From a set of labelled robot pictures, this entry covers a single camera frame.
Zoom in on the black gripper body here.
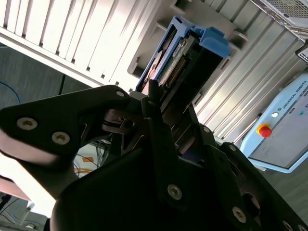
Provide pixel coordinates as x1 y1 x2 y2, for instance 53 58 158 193
49 146 262 231

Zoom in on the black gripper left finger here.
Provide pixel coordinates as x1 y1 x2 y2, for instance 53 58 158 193
0 78 191 212

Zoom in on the hard disk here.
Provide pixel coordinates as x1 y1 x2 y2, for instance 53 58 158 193
134 14 232 164

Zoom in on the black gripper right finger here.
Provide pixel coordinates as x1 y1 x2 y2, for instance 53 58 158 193
187 104 308 231

